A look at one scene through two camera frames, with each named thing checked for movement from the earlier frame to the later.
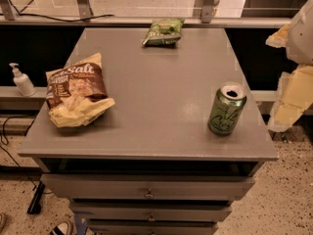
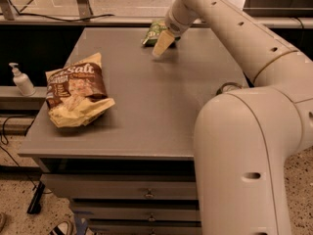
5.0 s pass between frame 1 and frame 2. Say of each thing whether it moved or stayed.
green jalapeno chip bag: stayed
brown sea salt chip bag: stayed
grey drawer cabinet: stayed
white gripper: moved
